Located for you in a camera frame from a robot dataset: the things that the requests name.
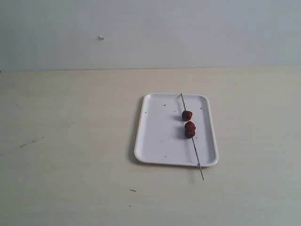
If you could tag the white rectangular plastic tray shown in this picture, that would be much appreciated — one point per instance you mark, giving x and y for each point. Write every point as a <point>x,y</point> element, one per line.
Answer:
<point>160,135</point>

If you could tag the thin metal skewer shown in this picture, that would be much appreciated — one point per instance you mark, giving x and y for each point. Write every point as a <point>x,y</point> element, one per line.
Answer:
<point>194,145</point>

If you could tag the dried red date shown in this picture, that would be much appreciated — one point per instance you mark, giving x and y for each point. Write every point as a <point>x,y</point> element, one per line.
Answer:
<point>187,115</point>
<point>189,133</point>
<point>190,126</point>

